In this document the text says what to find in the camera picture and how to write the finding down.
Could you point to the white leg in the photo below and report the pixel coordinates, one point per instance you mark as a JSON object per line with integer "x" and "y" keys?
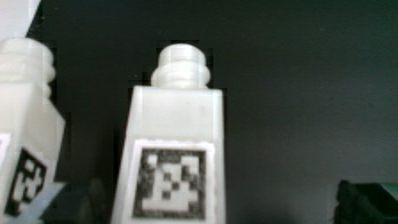
{"x": 30, "y": 125}
{"x": 170, "y": 184}

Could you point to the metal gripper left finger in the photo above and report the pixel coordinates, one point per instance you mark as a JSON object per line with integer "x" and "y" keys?
{"x": 78, "y": 205}

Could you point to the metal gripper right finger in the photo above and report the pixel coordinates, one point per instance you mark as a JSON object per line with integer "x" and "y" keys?
{"x": 366, "y": 203}

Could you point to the white square tabletop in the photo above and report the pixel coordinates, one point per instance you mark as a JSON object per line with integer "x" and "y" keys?
{"x": 16, "y": 17}

